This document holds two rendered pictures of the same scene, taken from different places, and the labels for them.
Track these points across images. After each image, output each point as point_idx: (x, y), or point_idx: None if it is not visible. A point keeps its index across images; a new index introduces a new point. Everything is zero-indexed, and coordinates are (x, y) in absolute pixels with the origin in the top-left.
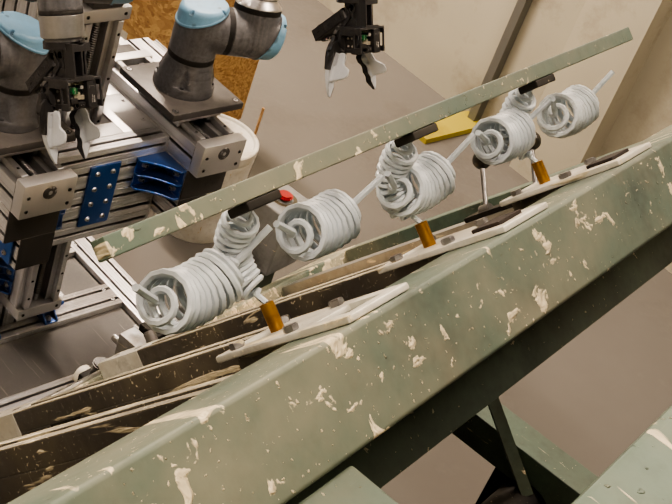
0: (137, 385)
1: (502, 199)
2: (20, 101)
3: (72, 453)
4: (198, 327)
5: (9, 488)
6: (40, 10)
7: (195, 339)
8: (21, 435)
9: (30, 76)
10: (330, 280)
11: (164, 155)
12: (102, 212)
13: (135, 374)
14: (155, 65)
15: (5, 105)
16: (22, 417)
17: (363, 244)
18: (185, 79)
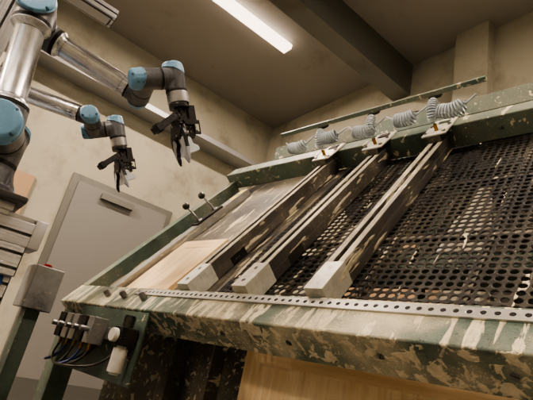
0: (322, 215)
1: (162, 234)
2: (13, 175)
3: (416, 182)
4: (228, 244)
5: (401, 210)
6: (180, 86)
7: (239, 243)
8: (273, 273)
9: (161, 121)
10: (142, 272)
11: None
12: None
13: (321, 210)
14: None
15: (8, 176)
16: (274, 261)
17: (99, 277)
18: None
